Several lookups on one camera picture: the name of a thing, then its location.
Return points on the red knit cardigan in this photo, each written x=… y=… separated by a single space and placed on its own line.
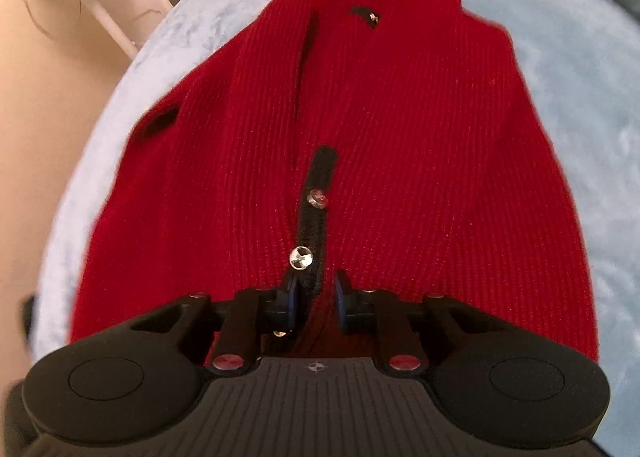
x=445 y=182

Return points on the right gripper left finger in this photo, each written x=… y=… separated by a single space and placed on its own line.
x=229 y=337

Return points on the light blue bed sheet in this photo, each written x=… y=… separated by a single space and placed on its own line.
x=580 y=59

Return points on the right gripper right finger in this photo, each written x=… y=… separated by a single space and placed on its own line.
x=409 y=338

